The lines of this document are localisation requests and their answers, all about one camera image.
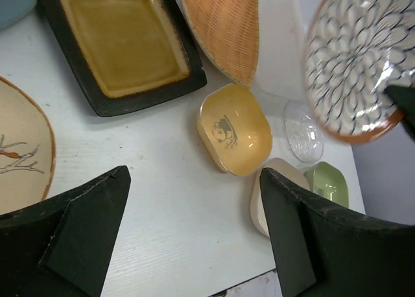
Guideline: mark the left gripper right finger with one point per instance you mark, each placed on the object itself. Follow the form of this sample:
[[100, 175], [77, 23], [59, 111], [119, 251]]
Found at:
[[323, 249]]

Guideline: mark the woven fan-shaped basket plate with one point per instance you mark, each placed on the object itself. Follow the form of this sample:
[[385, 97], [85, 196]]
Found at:
[[228, 32]]

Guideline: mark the cream panda square dish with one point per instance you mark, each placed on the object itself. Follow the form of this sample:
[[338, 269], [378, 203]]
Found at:
[[257, 213]]

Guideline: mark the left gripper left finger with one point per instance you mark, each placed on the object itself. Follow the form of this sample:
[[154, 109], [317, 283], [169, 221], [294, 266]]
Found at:
[[63, 245]]

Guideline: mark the beige bird branch plate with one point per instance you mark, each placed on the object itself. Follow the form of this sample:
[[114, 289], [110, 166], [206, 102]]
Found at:
[[28, 150]]

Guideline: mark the black square amber plate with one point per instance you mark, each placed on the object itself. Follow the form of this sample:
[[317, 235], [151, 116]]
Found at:
[[127, 55]]

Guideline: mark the yellow panda square dish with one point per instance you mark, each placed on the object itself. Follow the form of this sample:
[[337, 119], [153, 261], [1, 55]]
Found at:
[[234, 129]]

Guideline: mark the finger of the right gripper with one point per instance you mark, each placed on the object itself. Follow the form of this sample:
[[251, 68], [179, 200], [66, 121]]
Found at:
[[403, 97]]

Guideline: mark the green panda square dish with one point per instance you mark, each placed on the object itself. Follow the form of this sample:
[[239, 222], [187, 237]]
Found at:
[[328, 182]]

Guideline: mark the clear plastic dish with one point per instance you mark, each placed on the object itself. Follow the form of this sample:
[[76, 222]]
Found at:
[[304, 138]]

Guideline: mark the teal round plate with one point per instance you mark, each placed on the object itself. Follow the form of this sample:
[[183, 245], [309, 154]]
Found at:
[[13, 11]]

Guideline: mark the floral patterned round plate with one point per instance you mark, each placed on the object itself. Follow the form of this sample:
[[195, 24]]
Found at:
[[353, 50]]

